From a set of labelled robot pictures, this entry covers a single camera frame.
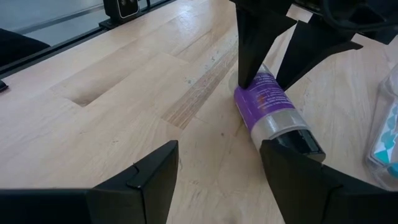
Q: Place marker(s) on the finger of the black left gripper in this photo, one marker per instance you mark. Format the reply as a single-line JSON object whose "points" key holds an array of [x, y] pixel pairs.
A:
{"points": [[255, 40], [308, 49]]}

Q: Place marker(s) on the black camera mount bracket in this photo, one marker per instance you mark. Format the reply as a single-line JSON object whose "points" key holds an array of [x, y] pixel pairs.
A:
{"points": [[110, 9]]}

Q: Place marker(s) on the teal spoon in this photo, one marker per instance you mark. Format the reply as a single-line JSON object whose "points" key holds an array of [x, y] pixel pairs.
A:
{"points": [[393, 170]]}

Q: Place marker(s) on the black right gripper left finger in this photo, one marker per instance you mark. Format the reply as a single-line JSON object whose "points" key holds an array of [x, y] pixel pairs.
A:
{"points": [[149, 189]]}

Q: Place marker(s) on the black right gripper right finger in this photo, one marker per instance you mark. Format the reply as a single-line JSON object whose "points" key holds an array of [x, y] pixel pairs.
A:
{"points": [[298, 189]]}

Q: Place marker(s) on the pink spice jar black lid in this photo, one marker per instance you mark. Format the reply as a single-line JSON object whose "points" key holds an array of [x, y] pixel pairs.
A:
{"points": [[267, 105]]}

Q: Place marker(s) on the clear plastic container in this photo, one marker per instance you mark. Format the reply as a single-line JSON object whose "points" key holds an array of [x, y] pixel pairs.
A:
{"points": [[382, 93]]}

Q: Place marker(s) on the black aluminium table frame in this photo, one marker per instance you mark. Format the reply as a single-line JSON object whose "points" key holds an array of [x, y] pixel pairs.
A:
{"points": [[62, 46]]}

